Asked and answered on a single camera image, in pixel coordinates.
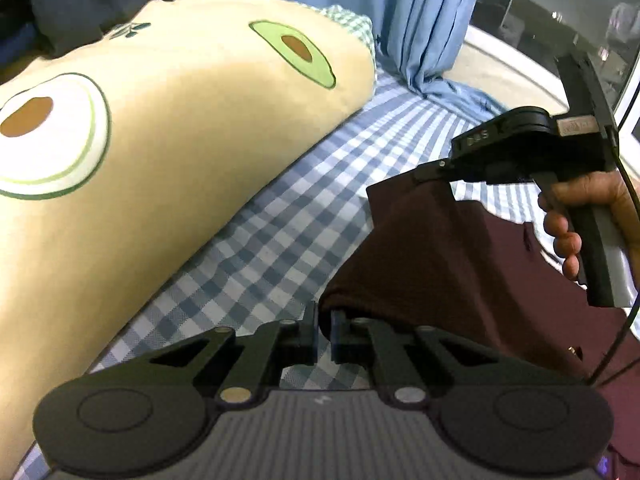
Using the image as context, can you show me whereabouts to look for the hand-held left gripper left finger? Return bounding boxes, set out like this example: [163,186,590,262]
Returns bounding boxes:
[145,301,321,406]

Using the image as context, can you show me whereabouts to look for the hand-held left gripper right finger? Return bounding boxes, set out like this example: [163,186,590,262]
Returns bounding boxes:
[330,310,501,404]

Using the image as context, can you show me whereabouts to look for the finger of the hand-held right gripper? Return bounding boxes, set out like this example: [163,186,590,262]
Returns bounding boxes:
[412,159,456,184]

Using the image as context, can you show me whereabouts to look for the maroon garment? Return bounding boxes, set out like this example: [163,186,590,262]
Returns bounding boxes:
[320,175,640,480]

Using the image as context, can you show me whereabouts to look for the person's right hand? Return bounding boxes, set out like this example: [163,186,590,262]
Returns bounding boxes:
[537,170,640,281]

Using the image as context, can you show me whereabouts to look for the blue white checked bed sheet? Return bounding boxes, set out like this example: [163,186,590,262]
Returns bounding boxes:
[15,67,640,480]

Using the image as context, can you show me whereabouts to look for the window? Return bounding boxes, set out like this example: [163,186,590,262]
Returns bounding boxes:
[470,0,640,111]

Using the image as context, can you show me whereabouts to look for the blue star print curtain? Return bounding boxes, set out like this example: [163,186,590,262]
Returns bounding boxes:
[230,0,506,117]

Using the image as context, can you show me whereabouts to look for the green checked cloth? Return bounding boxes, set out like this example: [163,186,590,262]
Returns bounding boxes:
[315,4,377,61]

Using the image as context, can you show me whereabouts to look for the yellow avocado print pillow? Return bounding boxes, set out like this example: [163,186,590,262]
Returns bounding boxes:
[0,0,378,461]

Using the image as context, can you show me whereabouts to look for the dark navy clothing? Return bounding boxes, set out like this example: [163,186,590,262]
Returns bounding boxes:
[0,0,201,58]

